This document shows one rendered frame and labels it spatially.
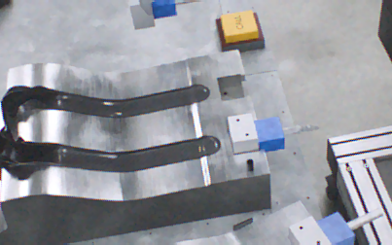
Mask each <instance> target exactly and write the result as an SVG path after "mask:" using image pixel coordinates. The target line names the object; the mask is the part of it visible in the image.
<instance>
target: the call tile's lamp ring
mask: <svg viewBox="0 0 392 245"><path fill-rule="evenodd" d="M253 14H254V19H255V21H256V25H257V28H258V33H259V35H260V37H261V38H257V39H249V40H245V41H241V42H232V43H228V44H226V43H225V40H224V35H223V32H222V26H221V23H220V21H221V19H220V18H217V19H216V22H217V28H218V31H219V37H220V40H221V42H222V48H223V47H226V46H234V45H238V44H247V43H251V42H259V41H263V40H264V39H265V38H264V36H263V31H262V29H261V25H260V23H259V20H258V16H257V14H256V13H253Z"/></svg>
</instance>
